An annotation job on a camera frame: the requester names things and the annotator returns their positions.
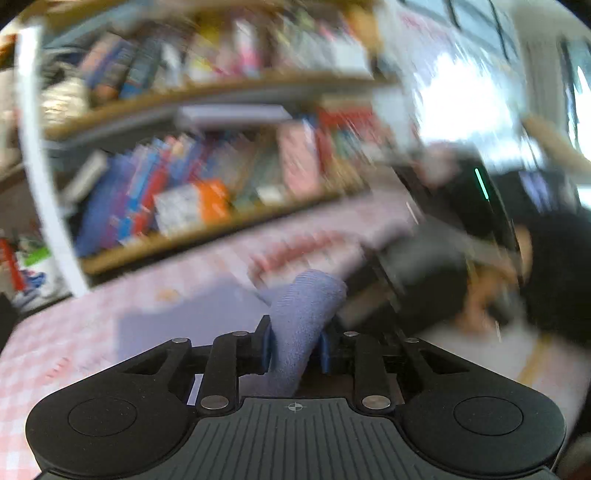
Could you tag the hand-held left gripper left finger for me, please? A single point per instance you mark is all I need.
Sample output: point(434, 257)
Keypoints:
point(265, 345)

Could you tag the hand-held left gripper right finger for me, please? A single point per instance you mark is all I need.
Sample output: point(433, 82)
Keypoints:
point(324, 351)

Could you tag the purple and pink sweater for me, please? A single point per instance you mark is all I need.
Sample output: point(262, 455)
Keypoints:
point(300, 314)

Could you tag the person's right forearm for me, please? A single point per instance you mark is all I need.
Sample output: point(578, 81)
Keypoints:
point(558, 277)

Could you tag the person's right hand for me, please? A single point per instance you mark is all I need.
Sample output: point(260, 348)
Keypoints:
point(480, 300)

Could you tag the printed table mat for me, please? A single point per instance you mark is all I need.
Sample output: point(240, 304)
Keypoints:
point(545, 364)

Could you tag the orange and white box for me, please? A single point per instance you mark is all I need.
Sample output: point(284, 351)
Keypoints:
point(194, 196)
point(196, 217)

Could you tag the pink cylinder holder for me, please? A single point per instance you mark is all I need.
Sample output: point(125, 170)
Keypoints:
point(299, 159)

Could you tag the row of leaning picture books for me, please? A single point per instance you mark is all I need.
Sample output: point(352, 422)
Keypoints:
point(161, 184)

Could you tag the white flat board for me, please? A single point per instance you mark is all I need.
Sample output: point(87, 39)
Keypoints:
point(233, 115)

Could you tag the white pen cup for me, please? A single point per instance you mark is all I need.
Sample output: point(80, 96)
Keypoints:
point(34, 277)

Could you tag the wooden bookshelf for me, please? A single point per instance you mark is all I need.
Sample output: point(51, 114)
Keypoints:
point(221, 92)

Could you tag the row of upright books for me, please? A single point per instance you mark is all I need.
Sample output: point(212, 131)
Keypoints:
point(207, 55)

